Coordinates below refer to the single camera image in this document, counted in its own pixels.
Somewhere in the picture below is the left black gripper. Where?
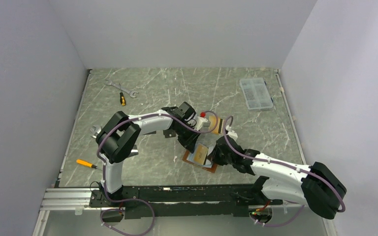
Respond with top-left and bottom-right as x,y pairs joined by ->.
173,123 -> 202,154

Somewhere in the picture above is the brown leather card holder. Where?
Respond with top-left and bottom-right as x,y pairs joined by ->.
182,143 -> 218,173

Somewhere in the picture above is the orange credit card stack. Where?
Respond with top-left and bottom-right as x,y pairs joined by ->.
209,116 -> 223,135

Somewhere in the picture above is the black card with chip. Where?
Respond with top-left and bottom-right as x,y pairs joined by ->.
163,129 -> 176,138

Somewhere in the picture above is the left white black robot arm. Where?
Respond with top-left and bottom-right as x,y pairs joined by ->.
95,102 -> 202,207

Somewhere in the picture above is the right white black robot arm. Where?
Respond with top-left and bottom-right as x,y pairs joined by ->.
209,136 -> 347,219

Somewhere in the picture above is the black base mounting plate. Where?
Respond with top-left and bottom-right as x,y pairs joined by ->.
89,184 -> 283,219

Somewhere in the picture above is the clear plastic organizer box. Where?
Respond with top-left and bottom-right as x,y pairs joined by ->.
239,77 -> 273,110

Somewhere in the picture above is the silver open-end wrench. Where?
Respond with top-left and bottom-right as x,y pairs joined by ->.
105,79 -> 139,98

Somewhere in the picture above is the yellow black screwdriver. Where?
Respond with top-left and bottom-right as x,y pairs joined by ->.
120,92 -> 126,106

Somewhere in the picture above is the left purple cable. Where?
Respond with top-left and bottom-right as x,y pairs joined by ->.
97,111 -> 222,196

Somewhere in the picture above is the purple cable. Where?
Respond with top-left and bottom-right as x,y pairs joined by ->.
97,111 -> 222,196
223,115 -> 347,214

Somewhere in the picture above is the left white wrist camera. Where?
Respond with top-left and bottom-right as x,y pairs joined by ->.
195,112 -> 211,132

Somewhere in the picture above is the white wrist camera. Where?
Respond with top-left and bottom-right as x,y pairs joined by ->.
195,112 -> 211,132
226,128 -> 238,140

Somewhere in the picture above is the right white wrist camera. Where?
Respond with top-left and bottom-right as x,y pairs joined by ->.
226,128 -> 238,140

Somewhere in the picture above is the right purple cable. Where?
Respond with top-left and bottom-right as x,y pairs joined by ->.
223,115 -> 347,214

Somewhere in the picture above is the red handled adjustable wrench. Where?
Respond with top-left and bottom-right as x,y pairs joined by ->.
90,125 -> 101,139

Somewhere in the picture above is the orange handled screwdriver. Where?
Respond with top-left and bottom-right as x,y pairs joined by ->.
76,159 -> 102,170

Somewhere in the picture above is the aluminium rail frame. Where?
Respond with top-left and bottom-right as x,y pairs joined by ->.
33,187 -> 337,236

